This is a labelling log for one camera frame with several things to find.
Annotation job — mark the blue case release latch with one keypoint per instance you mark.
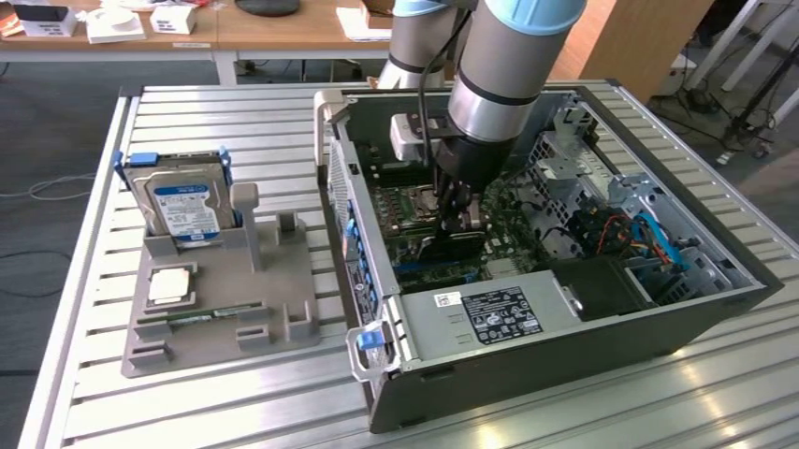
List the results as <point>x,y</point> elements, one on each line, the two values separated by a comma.
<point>366,340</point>

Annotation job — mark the green motherboard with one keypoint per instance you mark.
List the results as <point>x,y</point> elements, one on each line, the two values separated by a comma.
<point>512,224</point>

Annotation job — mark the wooden cabinet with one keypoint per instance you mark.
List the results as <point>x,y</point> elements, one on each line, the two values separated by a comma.
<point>636,47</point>

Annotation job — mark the brown cardboard box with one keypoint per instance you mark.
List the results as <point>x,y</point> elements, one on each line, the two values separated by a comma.
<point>377,5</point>

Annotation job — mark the white labelled cardboard box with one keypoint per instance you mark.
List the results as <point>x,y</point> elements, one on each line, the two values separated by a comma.
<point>174,21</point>

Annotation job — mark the white paper stack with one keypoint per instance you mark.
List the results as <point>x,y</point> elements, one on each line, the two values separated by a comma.
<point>364,28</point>

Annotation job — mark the black stand with casters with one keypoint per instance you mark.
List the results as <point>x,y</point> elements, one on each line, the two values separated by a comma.
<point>745,124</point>

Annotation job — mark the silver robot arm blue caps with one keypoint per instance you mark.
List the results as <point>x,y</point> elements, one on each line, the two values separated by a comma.
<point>492,84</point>

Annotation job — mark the silver chipset heatsink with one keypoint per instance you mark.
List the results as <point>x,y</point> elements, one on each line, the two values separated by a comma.
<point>505,269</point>

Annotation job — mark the graphics card black fan shroud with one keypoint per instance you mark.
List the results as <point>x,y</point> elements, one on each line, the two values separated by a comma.
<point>449,250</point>

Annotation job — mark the red book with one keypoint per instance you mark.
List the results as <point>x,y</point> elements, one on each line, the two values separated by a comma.
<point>9,25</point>

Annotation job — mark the grey parts rack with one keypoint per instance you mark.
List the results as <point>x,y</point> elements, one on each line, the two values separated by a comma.
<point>230,290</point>

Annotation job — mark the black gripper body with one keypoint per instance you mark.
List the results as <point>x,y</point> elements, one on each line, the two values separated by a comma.
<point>477,161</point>

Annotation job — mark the white box with black lid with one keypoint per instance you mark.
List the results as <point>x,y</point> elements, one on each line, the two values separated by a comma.
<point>46,25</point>

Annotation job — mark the hard disk in blue caddy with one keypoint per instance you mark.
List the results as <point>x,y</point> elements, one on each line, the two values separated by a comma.
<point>180,206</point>

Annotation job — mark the white frame table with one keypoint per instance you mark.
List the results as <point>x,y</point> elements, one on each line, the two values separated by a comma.
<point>759,47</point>

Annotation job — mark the open black PC case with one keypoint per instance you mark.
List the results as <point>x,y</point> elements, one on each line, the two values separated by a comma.
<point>530,374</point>

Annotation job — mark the dark round flat object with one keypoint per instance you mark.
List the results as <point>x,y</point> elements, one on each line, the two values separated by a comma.
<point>268,7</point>

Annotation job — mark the CPU socket with metal frame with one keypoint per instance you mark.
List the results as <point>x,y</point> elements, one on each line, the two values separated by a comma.
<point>418,203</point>

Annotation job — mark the blue expansion slot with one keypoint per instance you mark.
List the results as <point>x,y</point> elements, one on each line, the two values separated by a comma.
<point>408,268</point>

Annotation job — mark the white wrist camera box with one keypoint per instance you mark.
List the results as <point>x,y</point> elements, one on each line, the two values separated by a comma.
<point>405,138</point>

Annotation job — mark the small white device box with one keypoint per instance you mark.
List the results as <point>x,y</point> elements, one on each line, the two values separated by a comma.
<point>676,75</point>

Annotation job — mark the wooden desk white frame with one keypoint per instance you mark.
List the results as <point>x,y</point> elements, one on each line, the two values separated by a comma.
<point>280,33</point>
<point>62,43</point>

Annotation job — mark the silver CPU chip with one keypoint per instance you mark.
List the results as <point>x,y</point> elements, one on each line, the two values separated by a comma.
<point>168,286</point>

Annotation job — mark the grey power supply unit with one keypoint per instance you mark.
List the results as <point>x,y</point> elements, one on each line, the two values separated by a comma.
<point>436,327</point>

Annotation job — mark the white round roll on box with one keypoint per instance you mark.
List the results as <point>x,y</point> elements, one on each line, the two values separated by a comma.
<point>114,25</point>

